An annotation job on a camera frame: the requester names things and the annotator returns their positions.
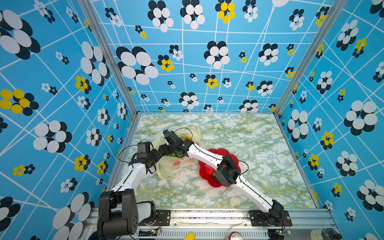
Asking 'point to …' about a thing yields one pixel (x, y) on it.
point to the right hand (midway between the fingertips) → (164, 147)
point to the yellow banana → (186, 137)
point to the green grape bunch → (176, 155)
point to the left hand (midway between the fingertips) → (159, 153)
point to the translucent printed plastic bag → (166, 164)
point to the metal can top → (235, 235)
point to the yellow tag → (190, 236)
